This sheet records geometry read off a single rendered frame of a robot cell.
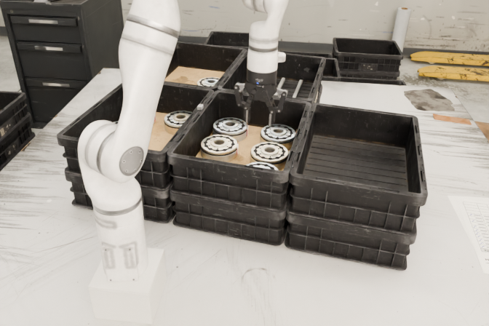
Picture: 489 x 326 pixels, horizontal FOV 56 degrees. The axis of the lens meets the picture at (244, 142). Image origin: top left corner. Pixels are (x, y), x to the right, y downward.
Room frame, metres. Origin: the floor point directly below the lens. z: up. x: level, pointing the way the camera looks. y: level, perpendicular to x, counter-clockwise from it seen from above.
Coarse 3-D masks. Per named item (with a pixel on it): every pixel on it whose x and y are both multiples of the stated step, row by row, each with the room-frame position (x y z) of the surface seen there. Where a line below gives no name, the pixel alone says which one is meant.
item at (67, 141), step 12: (120, 84) 1.33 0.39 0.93; (168, 84) 1.34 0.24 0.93; (108, 96) 1.24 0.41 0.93; (96, 108) 1.17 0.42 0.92; (60, 132) 1.02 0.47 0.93; (180, 132) 1.03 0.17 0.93; (60, 144) 0.99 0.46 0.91; (72, 144) 0.98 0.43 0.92; (168, 144) 0.97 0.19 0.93; (156, 156) 0.93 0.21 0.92
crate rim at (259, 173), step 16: (304, 112) 1.17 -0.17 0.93; (192, 128) 1.07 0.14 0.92; (176, 144) 0.97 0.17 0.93; (176, 160) 0.92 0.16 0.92; (192, 160) 0.91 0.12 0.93; (208, 160) 0.91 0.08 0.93; (288, 160) 0.91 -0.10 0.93; (256, 176) 0.87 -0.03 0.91; (272, 176) 0.86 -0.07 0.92; (288, 176) 0.86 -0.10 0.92
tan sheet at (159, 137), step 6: (156, 114) 1.33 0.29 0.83; (162, 114) 1.33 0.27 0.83; (156, 120) 1.29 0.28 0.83; (162, 120) 1.29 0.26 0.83; (156, 126) 1.25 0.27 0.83; (162, 126) 1.25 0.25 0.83; (156, 132) 1.21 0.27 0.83; (162, 132) 1.21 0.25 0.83; (168, 132) 1.21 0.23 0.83; (156, 138) 1.17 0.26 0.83; (162, 138) 1.17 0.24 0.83; (168, 138) 1.17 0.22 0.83; (150, 144) 1.14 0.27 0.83; (156, 144) 1.14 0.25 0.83; (162, 144) 1.14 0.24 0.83; (156, 150) 1.11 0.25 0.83
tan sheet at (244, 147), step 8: (248, 128) 1.25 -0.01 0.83; (256, 128) 1.25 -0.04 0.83; (248, 136) 1.20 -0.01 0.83; (256, 136) 1.20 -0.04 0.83; (240, 144) 1.15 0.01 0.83; (248, 144) 1.15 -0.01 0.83; (200, 152) 1.10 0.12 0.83; (240, 152) 1.11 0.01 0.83; (248, 152) 1.11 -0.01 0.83; (288, 152) 1.11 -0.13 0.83; (232, 160) 1.06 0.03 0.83; (240, 160) 1.06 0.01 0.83; (248, 160) 1.06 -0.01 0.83
